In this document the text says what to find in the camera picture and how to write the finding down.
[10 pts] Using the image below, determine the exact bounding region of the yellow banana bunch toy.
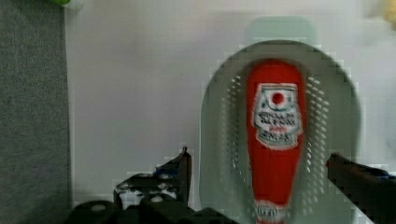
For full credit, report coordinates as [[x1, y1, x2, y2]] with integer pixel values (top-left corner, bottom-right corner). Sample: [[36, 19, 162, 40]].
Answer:
[[369, 0, 396, 31]]

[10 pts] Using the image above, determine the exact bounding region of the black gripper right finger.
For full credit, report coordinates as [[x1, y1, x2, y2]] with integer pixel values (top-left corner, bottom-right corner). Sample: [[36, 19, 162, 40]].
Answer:
[[326, 153, 396, 224]]

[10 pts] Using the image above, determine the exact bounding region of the green oval strainer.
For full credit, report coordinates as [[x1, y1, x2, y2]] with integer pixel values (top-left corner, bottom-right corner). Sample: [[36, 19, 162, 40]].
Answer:
[[199, 40, 361, 224]]

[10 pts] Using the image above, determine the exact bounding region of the green lime toy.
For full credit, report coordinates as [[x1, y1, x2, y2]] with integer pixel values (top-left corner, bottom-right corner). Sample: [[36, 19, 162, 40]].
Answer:
[[50, 0, 71, 6]]

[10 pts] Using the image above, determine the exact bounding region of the red ketchup bottle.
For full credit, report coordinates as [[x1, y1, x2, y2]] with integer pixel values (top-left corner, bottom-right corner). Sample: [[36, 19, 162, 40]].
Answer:
[[247, 59, 306, 224]]

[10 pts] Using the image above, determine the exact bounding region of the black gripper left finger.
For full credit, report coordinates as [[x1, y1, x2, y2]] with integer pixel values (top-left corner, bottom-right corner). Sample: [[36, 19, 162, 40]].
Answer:
[[113, 147, 191, 209]]

